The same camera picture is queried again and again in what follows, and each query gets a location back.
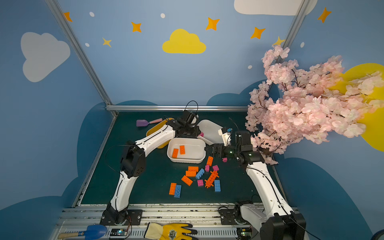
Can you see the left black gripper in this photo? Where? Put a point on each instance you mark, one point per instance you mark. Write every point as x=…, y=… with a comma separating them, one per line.
x=190, y=130

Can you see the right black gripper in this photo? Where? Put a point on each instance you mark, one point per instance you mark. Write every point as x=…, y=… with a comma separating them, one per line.
x=217, y=150

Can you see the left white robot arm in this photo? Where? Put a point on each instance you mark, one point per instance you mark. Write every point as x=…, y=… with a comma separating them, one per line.
x=133, y=162

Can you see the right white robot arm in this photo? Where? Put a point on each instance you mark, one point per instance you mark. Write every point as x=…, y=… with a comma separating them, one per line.
x=277, y=221

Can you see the orange lego brick by bin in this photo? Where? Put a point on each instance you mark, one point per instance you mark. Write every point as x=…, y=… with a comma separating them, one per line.
x=210, y=161

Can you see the white rear plastic bin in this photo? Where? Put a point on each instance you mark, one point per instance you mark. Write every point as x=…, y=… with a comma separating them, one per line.
x=210, y=130

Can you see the white plastic bin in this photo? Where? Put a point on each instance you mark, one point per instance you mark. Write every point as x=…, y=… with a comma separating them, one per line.
x=210, y=130
x=195, y=150

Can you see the yellow plastic bin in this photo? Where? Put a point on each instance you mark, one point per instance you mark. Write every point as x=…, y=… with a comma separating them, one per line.
x=156, y=128

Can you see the orange lego long assembly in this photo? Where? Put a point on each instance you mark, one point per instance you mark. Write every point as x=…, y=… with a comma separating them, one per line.
x=210, y=181

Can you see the white front plastic bin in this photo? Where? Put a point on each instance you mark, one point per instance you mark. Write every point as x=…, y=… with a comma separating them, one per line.
x=195, y=150

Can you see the blue lego brick center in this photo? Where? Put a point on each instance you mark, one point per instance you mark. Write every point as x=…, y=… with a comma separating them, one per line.
x=199, y=174

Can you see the blue lego brick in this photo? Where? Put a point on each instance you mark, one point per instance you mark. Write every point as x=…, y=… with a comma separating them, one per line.
x=177, y=193
x=217, y=185
x=199, y=174

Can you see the orange lego brick center stack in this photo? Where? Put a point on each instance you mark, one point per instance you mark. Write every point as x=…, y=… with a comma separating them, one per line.
x=192, y=171

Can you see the pink lego small bottom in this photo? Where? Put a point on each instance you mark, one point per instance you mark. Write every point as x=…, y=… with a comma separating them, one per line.
x=200, y=182

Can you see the blue lego brick far right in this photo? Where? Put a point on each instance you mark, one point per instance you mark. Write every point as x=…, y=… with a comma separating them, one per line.
x=217, y=185

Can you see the purple pink toy spatula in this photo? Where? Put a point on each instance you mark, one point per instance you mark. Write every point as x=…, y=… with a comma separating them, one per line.
x=145, y=123

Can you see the blue lego brick bottom right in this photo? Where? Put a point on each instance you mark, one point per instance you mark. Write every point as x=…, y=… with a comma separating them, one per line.
x=177, y=193

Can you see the circuit board right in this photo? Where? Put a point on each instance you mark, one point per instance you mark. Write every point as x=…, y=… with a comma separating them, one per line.
x=244, y=233

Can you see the yellow work glove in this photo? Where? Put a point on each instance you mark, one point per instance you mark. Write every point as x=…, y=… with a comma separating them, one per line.
x=173, y=231

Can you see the pink cherry blossom tree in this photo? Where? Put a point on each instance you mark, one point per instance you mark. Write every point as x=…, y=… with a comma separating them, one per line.
x=293, y=104

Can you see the green circuit board left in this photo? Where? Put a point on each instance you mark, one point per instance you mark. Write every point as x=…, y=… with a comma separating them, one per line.
x=118, y=233

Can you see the blue toy shovel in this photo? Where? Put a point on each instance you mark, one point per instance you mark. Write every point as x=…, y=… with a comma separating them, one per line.
x=93, y=232

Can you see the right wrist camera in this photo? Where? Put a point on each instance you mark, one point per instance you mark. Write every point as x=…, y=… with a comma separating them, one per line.
x=226, y=134

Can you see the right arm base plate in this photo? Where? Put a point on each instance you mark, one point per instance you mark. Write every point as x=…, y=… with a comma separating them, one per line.
x=231, y=217

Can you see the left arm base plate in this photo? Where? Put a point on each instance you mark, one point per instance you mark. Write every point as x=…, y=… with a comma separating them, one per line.
x=133, y=217

